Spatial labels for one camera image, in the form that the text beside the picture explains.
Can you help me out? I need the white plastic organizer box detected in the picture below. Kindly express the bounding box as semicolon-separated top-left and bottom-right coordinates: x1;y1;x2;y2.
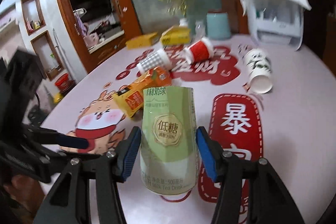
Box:
247;0;304;51

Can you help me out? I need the red paper cup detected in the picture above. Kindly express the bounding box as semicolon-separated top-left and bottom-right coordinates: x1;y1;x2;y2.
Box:
183;36;214;65

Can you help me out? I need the orange yellow drink cup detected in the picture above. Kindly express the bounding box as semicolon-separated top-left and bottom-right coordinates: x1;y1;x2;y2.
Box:
112;67;172;118

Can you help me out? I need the green milk tea cup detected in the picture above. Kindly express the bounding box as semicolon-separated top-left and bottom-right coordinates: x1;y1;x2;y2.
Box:
140;86;199;196

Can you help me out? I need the teal canister with lid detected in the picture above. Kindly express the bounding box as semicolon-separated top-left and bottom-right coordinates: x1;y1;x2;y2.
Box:
206;10;231;40

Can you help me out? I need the white pill bottle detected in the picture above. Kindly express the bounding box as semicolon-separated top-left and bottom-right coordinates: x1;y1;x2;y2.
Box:
179;18;189;28

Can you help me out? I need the grey checkered paper cup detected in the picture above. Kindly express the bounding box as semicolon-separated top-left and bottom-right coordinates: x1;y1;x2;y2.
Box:
137;49;173;75

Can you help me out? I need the red bucket on floor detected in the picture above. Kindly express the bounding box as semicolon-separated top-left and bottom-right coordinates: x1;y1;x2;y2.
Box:
55;73;72;92

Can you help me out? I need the flat yellow box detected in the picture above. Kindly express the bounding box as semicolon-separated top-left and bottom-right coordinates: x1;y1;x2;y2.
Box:
126;32;159;50

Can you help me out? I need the small clear bottle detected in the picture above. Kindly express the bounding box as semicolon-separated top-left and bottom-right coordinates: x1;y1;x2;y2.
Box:
195;20;206;40

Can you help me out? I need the open yellow box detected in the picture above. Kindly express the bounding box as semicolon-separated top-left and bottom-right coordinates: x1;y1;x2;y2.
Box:
160;26;191;46

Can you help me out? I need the white bamboo-print paper cup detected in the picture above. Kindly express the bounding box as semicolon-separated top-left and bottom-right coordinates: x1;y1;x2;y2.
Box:
244;48;273;94

